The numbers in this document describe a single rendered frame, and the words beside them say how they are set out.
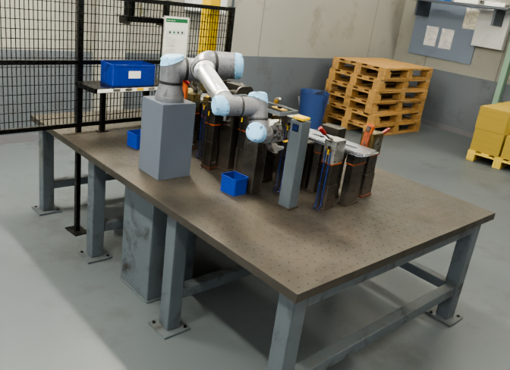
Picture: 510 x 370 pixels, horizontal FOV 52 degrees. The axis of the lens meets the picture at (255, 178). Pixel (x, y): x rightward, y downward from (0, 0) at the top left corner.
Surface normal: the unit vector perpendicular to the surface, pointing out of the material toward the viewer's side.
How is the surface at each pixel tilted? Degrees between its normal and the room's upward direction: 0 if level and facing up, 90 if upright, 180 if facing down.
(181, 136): 90
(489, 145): 90
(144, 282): 90
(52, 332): 0
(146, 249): 90
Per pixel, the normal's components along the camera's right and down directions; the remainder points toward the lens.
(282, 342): -0.74, 0.14
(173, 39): 0.72, 0.32
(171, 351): 0.13, -0.93
